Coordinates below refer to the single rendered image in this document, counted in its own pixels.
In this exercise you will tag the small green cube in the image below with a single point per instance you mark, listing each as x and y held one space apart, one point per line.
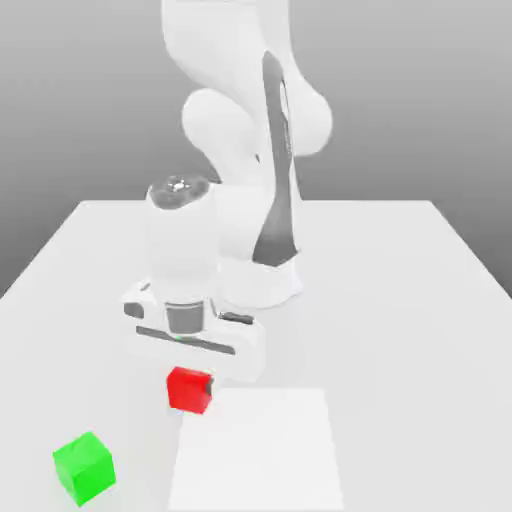
84 468

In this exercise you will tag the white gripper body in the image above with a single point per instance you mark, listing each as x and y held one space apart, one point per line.
248 348

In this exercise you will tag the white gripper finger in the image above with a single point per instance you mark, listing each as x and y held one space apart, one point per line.
209 386

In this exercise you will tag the small red cube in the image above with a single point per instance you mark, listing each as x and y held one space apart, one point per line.
186 390

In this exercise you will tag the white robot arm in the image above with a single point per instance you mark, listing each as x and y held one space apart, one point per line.
240 120

